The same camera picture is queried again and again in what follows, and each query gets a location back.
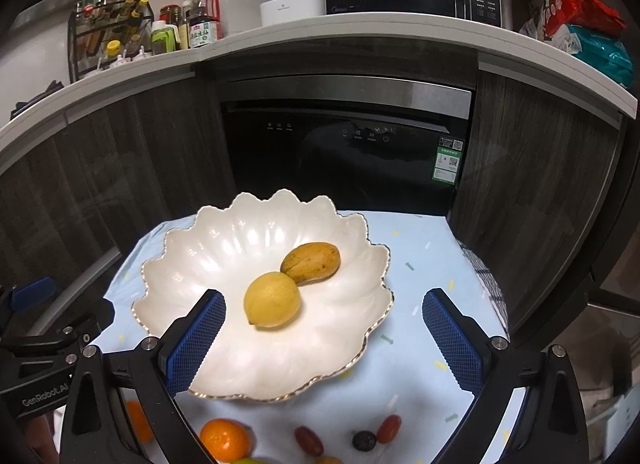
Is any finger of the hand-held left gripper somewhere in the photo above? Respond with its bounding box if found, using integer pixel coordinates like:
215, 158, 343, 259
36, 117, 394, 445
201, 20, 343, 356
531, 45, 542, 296
0, 277, 55, 321
59, 300, 116, 343

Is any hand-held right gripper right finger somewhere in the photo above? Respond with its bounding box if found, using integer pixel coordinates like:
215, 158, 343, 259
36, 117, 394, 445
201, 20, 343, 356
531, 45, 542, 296
421, 288, 588, 464

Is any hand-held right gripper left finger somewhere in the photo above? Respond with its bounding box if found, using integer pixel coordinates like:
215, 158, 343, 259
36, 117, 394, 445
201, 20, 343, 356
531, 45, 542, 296
65, 289, 228, 464

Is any white scalloped plate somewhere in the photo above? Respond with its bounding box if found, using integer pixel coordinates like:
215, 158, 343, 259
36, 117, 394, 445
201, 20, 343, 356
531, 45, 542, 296
131, 188, 395, 402

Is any orange mandarin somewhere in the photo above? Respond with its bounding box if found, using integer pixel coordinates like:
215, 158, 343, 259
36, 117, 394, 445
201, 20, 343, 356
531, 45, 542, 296
125, 400, 155, 444
199, 418, 252, 463

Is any red jujube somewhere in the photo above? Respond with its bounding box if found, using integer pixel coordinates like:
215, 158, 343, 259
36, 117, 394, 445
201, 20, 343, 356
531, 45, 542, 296
294, 425, 325, 457
376, 414, 402, 444

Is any checked cloth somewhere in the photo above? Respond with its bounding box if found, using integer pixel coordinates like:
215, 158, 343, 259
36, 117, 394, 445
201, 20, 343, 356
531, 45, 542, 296
457, 239, 511, 326

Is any light blue tablecloth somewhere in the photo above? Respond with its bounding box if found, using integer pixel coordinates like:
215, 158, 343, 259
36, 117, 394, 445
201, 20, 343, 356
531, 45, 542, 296
92, 209, 526, 464

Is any yellow lemon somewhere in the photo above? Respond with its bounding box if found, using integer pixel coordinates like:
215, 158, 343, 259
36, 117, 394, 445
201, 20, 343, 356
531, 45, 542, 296
244, 271, 302, 329

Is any yellow-brown mango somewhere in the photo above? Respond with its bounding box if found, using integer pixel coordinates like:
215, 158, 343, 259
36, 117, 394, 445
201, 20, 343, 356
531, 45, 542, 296
280, 241, 342, 286

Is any dark wood cabinet door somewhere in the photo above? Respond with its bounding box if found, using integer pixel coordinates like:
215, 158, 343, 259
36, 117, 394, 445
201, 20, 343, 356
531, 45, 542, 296
0, 64, 236, 295
450, 69, 626, 335

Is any black built-in dishwasher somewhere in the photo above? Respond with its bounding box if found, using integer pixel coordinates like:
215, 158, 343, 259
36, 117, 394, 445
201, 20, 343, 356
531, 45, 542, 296
220, 75, 473, 217

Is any green-capped bottle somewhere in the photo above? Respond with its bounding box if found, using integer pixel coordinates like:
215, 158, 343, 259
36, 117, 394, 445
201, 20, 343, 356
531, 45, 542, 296
150, 20, 180, 56

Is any soy sauce bottle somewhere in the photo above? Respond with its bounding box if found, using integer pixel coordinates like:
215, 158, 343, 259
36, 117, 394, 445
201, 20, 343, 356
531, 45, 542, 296
189, 0, 223, 49

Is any teal plastic bag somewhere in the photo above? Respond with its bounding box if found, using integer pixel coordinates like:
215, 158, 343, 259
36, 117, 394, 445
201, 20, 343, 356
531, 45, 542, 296
565, 24, 635, 87

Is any red plastic bag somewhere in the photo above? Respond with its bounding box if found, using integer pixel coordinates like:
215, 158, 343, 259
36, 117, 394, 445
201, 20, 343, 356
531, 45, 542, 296
545, 0, 626, 40

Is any black wire spice rack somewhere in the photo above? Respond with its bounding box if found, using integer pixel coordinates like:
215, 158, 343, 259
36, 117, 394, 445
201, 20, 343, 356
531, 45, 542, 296
67, 0, 153, 82

